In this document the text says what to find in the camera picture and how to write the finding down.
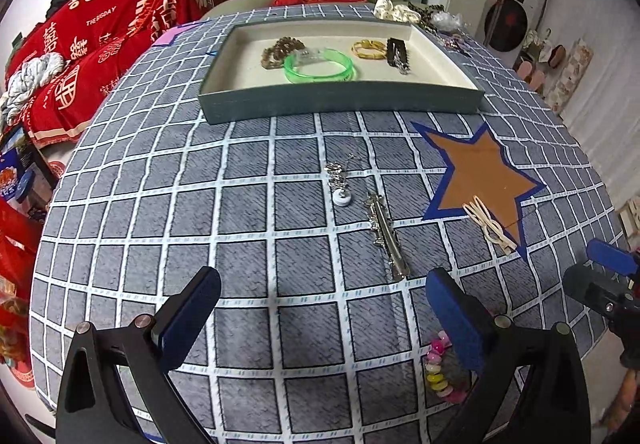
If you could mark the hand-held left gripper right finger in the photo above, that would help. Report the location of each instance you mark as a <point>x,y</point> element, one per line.
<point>457,324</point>

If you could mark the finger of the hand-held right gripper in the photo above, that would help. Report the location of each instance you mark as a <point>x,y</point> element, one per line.
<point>612,256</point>

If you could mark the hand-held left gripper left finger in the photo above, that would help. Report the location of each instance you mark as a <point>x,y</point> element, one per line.
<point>190,314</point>

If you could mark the silver metal hair clip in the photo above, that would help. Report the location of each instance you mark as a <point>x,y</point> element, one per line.
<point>387,239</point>

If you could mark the grey shallow tray box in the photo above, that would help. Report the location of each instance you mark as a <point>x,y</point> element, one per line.
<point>240,107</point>

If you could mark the black comb hair clip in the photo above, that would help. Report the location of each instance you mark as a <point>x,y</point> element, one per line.
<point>395,52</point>

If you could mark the person's right hand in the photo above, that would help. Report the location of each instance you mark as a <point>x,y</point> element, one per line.
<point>629,399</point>

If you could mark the cream hair clip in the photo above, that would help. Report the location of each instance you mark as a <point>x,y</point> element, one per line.
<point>487,221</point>

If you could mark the blue checked tablecloth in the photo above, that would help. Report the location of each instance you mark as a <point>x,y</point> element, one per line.
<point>250,224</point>

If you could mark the brown star paper marker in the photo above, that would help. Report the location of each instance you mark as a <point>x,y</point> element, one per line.
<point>480,164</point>

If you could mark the red gift bags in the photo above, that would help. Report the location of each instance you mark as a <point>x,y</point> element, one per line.
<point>15,274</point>

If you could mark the patterned standing board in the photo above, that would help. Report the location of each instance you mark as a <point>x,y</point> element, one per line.
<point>570,74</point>

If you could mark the rack of slippers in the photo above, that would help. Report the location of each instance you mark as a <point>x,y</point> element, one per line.
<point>537,62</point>

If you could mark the blue printed box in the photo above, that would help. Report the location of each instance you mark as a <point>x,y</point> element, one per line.
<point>20,179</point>

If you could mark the white curtain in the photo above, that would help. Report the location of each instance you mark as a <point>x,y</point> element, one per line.
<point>600,24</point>

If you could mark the white washing machine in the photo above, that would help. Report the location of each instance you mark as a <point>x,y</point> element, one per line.
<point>507,14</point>

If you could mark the pink paper marker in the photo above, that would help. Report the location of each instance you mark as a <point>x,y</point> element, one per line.
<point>167,35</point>

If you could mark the grey white crumpled cloth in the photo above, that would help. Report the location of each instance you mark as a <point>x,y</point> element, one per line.
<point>35,72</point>

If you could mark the clear sheer scrunchie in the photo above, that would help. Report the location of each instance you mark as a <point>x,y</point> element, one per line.
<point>447,19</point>

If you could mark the dark patterned scrunchie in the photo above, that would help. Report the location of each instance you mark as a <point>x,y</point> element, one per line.
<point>425,12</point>

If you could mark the red printed sofa blanket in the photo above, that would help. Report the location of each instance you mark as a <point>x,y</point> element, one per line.
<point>100,14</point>

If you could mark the white satin scrunchie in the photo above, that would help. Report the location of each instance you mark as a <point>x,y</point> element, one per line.
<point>392,8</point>

